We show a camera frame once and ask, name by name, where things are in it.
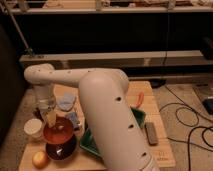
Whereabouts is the orange bowl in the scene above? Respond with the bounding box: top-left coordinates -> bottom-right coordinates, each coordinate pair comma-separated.
43,117 -> 74,144

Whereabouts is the blue sponge block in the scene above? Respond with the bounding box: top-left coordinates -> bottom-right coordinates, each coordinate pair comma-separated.
65,112 -> 80,130

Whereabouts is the white upper shelf rail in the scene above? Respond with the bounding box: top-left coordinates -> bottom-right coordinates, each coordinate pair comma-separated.
0,0 -> 213,15

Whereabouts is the white shelf rail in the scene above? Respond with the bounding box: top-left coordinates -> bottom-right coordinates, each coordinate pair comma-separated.
20,50 -> 213,72
0,0 -> 213,15

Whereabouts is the white lower shelf rail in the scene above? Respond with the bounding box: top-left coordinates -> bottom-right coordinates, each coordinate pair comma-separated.
20,50 -> 213,72

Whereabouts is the grey rectangular block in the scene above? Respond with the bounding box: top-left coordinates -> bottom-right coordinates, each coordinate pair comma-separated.
145,122 -> 158,146

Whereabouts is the orange carrot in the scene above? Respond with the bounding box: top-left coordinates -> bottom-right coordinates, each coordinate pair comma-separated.
136,92 -> 144,108

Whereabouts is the white cylindrical container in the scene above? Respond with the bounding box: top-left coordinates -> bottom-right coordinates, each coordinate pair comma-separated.
24,118 -> 43,139

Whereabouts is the purple bowl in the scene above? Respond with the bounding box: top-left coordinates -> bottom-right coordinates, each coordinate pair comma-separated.
45,135 -> 77,161

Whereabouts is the wooden slatted table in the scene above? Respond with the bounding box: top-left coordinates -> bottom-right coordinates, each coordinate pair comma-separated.
18,81 -> 176,171

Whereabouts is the orange fruit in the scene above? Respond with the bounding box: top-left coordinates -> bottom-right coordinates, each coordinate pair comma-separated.
32,151 -> 49,169

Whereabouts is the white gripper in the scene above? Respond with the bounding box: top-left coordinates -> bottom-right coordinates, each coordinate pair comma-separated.
34,84 -> 56,128

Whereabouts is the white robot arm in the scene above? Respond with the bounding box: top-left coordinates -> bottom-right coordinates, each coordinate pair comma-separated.
24,64 -> 160,171

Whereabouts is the dark brown grape bunch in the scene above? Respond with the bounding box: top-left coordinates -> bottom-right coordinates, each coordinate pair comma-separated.
33,108 -> 43,121

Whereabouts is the green plastic tray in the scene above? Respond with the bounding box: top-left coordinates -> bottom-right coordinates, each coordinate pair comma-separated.
79,108 -> 146,157

